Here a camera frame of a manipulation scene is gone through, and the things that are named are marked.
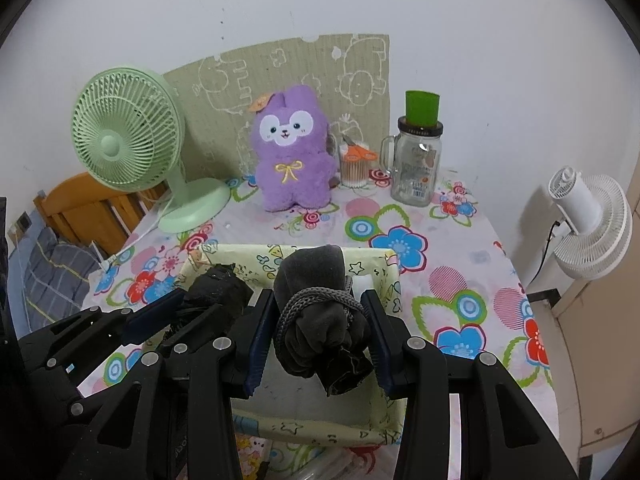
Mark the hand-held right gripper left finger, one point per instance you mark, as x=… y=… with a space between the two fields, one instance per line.
x=257 y=345

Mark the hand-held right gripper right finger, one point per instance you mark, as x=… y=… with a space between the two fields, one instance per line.
x=377 y=340

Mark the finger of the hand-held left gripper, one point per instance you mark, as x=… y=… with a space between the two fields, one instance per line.
x=150 y=317
x=200 y=330

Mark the black plastic bag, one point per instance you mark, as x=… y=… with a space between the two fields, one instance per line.
x=215 y=285

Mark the dark grey cloth bundle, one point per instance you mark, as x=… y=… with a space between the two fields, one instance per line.
x=310 y=270

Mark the yellow cartoon fabric box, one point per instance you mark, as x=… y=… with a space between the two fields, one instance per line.
x=320 y=430

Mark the translucent plastic roll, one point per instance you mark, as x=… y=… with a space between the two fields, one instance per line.
x=340 y=462

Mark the floral tablecloth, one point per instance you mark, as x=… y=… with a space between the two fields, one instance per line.
x=450 y=280

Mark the colourful cartoon card pack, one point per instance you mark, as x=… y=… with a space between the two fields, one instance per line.
x=252 y=455

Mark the grey plaid pillow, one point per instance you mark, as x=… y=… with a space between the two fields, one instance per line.
x=50 y=270

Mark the wooden bed headboard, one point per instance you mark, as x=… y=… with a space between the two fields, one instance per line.
x=70 y=200

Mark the cotton swab jar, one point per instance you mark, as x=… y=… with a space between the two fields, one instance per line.
x=355 y=172

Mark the glass jar with green lid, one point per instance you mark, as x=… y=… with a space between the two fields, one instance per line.
x=415 y=175

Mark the purple plush toy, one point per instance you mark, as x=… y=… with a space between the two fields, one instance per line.
x=295 y=180

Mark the green desk fan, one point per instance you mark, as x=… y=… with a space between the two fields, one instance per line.
x=120 y=145

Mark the orange scissors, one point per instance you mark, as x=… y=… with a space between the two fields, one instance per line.
x=357 y=152

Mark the white standing fan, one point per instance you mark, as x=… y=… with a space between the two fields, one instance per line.
x=595 y=240

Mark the green printed cardboard sheet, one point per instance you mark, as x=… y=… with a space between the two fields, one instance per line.
x=225 y=85

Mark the wall socket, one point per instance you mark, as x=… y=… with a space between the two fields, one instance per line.
x=25 y=222

